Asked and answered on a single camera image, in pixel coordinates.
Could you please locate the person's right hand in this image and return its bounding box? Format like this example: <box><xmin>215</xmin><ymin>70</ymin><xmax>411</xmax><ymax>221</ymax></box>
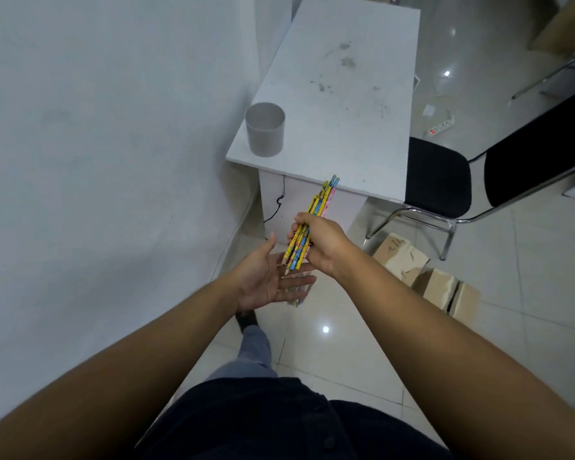
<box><xmin>287</xmin><ymin>212</ymin><xmax>354</xmax><ymax>279</ymax></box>

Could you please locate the person's left hand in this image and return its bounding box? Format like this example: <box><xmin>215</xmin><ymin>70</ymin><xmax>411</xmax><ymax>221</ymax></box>
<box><xmin>234</xmin><ymin>235</ymin><xmax>318</xmax><ymax>314</ymax></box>

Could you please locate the bundle of colourful pencils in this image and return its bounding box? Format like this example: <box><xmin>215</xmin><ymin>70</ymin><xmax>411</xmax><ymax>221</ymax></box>
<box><xmin>281</xmin><ymin>174</ymin><xmax>341</xmax><ymax>276</ymax></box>

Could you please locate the person's right forearm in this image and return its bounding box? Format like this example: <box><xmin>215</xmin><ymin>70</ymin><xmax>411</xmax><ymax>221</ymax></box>
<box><xmin>332</xmin><ymin>244</ymin><xmax>575</xmax><ymax>460</ymax></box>

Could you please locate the person's left forearm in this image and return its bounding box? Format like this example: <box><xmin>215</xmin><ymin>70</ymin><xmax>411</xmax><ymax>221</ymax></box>
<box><xmin>0</xmin><ymin>275</ymin><xmax>244</xmax><ymax>460</ymax></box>

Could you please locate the black shoe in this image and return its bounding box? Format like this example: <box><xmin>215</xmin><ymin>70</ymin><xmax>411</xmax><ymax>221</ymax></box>
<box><xmin>234</xmin><ymin>310</ymin><xmax>260</xmax><ymax>334</ymax></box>

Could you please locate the grey plastic cup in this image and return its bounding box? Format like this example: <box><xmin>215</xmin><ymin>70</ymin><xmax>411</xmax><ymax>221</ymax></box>
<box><xmin>245</xmin><ymin>102</ymin><xmax>286</xmax><ymax>157</ymax></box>

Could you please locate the grey trouser leg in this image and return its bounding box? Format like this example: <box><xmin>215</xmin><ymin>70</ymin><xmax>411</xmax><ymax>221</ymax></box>
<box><xmin>206</xmin><ymin>325</ymin><xmax>279</xmax><ymax>382</ymax></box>

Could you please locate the brown cardboard box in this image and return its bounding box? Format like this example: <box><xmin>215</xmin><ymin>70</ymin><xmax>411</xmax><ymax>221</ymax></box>
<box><xmin>373</xmin><ymin>233</ymin><xmax>431</xmax><ymax>287</ymax></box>
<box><xmin>412</xmin><ymin>268</ymin><xmax>481</xmax><ymax>326</ymax></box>

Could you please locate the white table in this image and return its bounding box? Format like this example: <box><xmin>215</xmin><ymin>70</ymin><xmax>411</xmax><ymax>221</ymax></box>
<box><xmin>226</xmin><ymin>0</ymin><xmax>421</xmax><ymax>246</ymax></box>

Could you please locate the black padded metal chair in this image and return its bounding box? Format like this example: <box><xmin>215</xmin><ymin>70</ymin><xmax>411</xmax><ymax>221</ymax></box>
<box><xmin>366</xmin><ymin>92</ymin><xmax>575</xmax><ymax>262</ymax></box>

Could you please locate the dark shirt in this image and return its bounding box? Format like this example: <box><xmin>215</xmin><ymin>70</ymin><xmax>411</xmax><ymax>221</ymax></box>
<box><xmin>133</xmin><ymin>377</ymin><xmax>454</xmax><ymax>460</ymax></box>

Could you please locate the white power strip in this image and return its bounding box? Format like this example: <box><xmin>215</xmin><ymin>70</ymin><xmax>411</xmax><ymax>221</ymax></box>
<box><xmin>423</xmin><ymin>115</ymin><xmax>456</xmax><ymax>139</ymax></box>

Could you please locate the tan cardboard sheet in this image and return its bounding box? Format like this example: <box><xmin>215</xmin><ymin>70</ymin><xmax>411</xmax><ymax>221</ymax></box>
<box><xmin>529</xmin><ymin>0</ymin><xmax>575</xmax><ymax>59</ymax></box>

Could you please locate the black cable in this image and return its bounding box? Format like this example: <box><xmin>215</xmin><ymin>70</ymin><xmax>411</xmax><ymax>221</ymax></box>
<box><xmin>263</xmin><ymin>175</ymin><xmax>287</xmax><ymax>224</ymax></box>

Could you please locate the metal frame chair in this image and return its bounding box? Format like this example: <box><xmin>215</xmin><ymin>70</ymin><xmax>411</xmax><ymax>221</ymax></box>
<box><xmin>511</xmin><ymin>40</ymin><xmax>575</xmax><ymax>101</ymax></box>

